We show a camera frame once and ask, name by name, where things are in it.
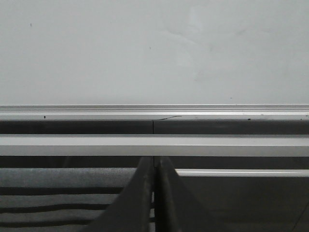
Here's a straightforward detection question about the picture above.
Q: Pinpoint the grey striped cloth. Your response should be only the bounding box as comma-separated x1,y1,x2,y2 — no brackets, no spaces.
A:
0,168,135,232

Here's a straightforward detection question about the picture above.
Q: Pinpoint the aluminium whiteboard marker tray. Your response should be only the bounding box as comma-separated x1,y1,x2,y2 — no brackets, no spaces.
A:
0,104,309,121

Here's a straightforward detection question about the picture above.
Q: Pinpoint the white metal frame stand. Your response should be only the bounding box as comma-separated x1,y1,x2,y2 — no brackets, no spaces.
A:
0,134,309,178

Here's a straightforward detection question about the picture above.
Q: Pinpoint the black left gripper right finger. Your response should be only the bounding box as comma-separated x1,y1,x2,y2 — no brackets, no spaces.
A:
154,157,231,232

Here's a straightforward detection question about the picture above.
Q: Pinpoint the white whiteboard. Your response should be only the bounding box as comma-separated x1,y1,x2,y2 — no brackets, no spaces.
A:
0,0,309,105

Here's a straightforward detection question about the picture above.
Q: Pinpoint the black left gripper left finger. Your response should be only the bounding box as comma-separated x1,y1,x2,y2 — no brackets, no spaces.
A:
84,157,153,232

